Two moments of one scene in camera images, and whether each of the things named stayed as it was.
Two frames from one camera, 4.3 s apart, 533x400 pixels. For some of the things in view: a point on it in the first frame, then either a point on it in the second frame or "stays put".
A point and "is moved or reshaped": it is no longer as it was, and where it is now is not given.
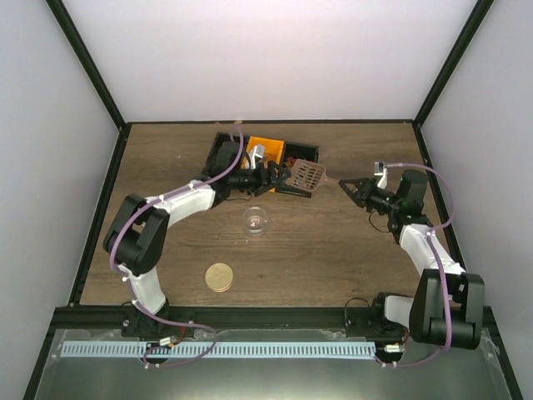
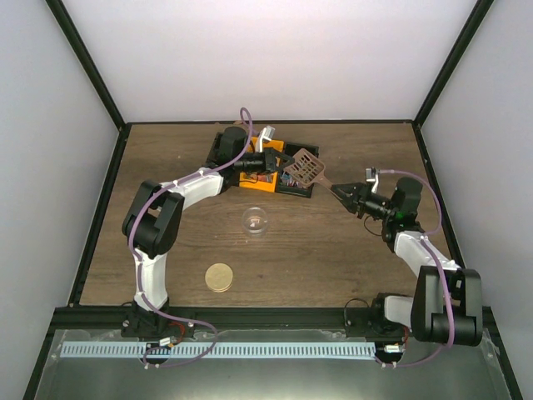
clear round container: (255, 222) stays put
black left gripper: (264, 183) → (290, 160)
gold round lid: (219, 277) stays put
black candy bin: (223, 155) stays put
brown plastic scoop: (309, 175) is moved or reshaped
